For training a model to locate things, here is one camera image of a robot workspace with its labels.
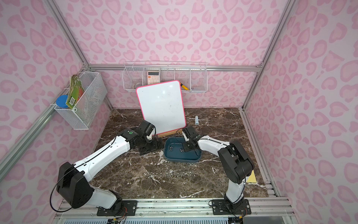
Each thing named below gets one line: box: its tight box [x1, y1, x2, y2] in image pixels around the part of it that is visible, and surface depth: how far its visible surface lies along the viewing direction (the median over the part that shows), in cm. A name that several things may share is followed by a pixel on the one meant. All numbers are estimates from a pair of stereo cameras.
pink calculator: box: [147, 70, 160, 86], surface depth 97 cm
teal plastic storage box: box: [164, 137, 202, 162], surface depth 97 cm
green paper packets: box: [65, 74, 85, 110], surface depth 70 cm
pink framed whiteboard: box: [136, 80, 187, 135], surface depth 95 cm
